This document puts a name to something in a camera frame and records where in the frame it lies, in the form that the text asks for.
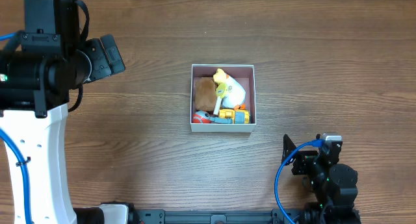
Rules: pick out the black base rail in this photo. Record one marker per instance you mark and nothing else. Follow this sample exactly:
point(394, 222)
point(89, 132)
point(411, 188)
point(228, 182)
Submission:
point(274, 216)

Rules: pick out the white plush duck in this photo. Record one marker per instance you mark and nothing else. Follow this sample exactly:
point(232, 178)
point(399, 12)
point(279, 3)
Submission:
point(236, 94)

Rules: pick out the brown plush bear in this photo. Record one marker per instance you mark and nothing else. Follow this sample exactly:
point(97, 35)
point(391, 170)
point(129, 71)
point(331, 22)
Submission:
point(205, 94)

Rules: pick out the white box pink interior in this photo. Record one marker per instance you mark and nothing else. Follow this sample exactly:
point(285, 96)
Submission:
point(244, 75)

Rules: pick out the yellow toy bulldozer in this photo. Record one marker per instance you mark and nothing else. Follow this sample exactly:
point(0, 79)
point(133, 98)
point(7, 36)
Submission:
point(230, 116)

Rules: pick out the red toy ball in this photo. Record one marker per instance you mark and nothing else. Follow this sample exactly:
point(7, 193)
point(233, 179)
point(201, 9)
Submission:
point(201, 117)

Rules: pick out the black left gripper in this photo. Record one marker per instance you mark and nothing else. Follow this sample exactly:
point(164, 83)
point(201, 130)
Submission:
point(98, 60)

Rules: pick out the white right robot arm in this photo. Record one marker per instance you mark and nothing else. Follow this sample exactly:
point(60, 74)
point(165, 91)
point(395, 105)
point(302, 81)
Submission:
point(333, 184)

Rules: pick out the yellow wooden rattle drum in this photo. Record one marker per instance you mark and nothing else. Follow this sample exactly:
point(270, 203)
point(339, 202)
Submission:
point(221, 92)

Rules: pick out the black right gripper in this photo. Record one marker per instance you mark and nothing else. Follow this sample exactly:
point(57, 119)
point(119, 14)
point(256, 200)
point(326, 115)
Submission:
point(302, 160)

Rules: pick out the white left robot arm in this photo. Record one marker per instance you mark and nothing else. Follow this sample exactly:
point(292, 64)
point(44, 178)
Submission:
point(37, 73)

